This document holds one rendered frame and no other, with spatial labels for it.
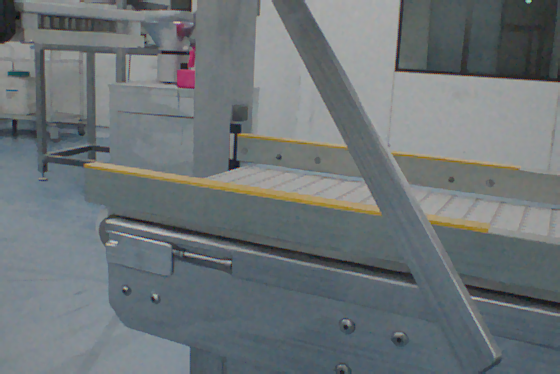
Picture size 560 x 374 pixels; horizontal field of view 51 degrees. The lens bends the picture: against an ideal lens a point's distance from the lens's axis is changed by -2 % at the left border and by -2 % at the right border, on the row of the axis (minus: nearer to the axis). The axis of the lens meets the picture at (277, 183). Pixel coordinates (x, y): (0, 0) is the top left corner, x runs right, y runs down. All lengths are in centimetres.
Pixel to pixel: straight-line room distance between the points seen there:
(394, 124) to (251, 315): 508
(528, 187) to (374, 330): 29
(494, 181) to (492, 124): 480
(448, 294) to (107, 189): 32
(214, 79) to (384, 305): 45
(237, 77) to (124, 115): 238
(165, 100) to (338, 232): 263
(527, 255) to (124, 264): 33
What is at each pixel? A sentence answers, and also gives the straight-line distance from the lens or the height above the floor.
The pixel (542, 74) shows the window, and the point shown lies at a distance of 547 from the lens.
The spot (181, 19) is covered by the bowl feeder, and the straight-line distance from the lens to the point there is 320.
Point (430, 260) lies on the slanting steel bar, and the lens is 32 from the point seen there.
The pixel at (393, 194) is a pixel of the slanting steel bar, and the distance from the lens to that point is 34.
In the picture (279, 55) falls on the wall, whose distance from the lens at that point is 577.
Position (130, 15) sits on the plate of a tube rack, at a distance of 122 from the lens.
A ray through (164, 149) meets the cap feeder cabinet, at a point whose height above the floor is 45.
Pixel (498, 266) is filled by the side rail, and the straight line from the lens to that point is 41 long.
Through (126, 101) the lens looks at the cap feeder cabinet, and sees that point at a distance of 315.
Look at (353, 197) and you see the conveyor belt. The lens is 62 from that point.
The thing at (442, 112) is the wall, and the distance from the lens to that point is 548.
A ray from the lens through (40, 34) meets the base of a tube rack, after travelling 113.
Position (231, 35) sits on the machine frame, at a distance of 79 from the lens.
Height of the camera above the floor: 94
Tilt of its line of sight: 12 degrees down
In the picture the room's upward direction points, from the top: 3 degrees clockwise
